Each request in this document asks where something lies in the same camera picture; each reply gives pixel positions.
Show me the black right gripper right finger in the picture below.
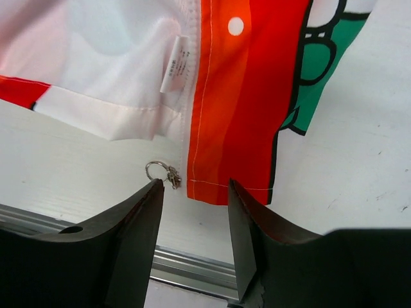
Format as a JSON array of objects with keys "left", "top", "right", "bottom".
[{"left": 228, "top": 180, "right": 410, "bottom": 307}]

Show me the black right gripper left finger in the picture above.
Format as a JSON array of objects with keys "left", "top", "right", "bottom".
[{"left": 1, "top": 179, "right": 164, "bottom": 307}]

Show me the silver zipper pull ring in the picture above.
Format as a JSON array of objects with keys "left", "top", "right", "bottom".
[{"left": 144, "top": 160, "right": 183, "bottom": 190}]

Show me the red rainbow children's jacket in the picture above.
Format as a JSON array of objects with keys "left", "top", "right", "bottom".
[{"left": 1, "top": 1, "right": 376, "bottom": 205}]

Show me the aluminium table front rail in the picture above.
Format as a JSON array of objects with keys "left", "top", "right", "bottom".
[{"left": 1, "top": 205, "right": 238, "bottom": 304}]

